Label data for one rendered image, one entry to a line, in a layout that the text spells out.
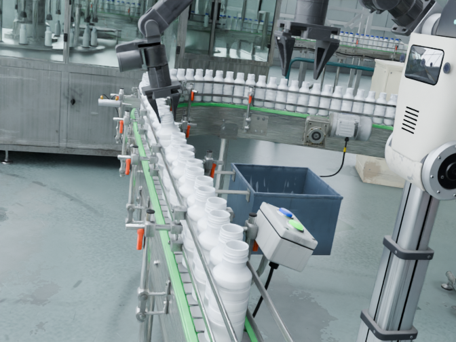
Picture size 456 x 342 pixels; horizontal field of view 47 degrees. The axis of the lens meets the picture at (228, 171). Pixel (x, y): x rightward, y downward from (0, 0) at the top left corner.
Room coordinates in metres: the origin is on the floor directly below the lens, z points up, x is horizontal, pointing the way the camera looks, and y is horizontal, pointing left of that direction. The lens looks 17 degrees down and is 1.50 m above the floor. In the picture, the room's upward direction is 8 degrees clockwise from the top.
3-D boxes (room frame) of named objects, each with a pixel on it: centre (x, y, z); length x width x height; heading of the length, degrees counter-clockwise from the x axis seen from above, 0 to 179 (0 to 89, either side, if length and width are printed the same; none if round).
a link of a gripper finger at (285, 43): (1.00, -0.09, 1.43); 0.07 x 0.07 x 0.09; 15
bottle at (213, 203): (0.88, 0.01, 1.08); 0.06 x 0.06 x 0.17
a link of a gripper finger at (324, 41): (1.01, -0.13, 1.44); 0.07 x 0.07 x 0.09; 15
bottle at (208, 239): (0.82, 0.00, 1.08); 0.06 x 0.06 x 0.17
